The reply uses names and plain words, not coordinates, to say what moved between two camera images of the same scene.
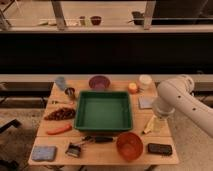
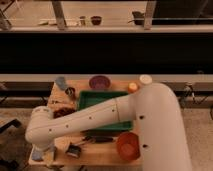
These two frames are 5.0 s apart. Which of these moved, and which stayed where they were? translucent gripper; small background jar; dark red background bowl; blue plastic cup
Moved: translucent gripper
Stayed: blue plastic cup; small background jar; dark red background bowl
